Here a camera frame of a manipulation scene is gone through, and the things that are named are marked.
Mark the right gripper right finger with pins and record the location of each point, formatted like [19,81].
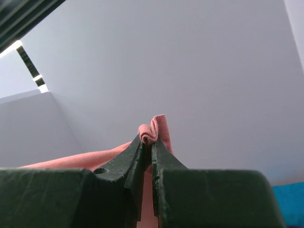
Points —
[189,198]

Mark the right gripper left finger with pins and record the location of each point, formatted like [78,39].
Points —
[108,197]

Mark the salmon pink t shirt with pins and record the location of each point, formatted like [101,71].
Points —
[92,160]

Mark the folded blue t shirt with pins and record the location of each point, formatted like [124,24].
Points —
[290,199]

